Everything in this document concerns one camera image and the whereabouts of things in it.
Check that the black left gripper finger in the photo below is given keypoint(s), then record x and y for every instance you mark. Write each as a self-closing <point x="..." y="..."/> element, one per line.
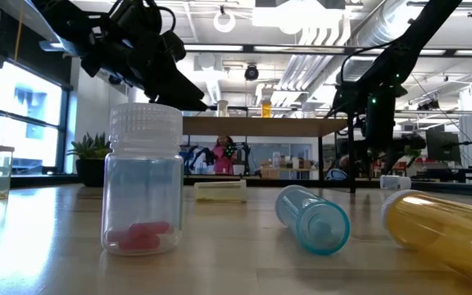
<point x="178" y="104"/>
<point x="178" y="86"/>

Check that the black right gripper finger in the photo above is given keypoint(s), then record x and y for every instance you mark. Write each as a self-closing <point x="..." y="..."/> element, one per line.
<point x="390" y="160"/>

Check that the clear wide-mouth bottle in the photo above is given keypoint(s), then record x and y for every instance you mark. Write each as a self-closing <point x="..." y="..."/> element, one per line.
<point x="309" y="111"/>

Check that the orange pill bottle white cap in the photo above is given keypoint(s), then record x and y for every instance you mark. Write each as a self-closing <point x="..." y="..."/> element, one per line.
<point x="445" y="233"/>
<point x="266" y="110"/>

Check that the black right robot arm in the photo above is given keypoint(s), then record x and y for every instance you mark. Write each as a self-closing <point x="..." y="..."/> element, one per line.
<point x="408" y="41"/>

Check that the black background robot arm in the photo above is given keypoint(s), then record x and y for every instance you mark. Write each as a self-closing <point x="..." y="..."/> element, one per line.
<point x="207" y="157"/>
<point x="242" y="155"/>

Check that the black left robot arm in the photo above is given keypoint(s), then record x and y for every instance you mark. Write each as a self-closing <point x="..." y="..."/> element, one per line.
<point x="68" y="28"/>

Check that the black monitor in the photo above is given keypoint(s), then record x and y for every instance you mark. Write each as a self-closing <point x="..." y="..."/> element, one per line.
<point x="443" y="145"/>

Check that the person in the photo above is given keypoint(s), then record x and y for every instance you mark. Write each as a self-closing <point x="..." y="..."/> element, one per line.
<point x="223" y="160"/>
<point x="336" y="174"/>

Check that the blue pill bottle white cap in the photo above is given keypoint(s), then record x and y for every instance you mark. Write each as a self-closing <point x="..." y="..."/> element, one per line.
<point x="301" y="213"/>

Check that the potted green succulent plant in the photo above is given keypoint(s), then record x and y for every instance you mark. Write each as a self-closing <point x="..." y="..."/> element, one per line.
<point x="90" y="172"/>

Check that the cardboard box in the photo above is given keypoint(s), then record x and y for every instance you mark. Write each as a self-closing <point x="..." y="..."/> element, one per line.
<point x="269" y="173"/>

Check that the white ceiling light panel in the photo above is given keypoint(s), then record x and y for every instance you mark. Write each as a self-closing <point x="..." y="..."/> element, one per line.
<point x="297" y="16"/>

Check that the large window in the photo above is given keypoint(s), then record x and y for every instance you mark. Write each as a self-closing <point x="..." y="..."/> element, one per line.
<point x="27" y="106"/>

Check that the black overhead camera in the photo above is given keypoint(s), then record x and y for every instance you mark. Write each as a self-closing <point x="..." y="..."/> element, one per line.
<point x="251" y="72"/>

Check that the wooden shelf black metal frame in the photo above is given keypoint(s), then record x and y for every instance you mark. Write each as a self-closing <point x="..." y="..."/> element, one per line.
<point x="260" y="126"/>

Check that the silver ventilation duct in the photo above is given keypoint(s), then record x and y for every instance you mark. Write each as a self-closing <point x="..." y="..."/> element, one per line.
<point x="383" y="24"/>

